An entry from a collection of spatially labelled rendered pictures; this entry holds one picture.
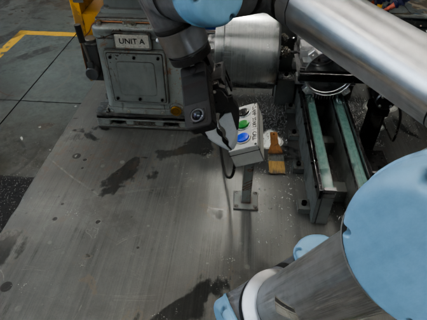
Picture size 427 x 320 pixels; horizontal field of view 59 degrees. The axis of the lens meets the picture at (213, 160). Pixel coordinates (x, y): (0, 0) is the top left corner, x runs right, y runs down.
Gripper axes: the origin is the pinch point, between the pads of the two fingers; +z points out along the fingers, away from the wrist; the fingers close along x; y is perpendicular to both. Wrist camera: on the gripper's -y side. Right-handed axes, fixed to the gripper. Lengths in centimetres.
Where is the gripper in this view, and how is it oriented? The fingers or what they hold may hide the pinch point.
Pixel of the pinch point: (229, 146)
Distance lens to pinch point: 72.5
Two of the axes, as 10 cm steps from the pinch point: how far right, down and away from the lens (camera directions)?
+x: -9.3, 2.2, 3.0
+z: 3.6, 7.1, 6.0
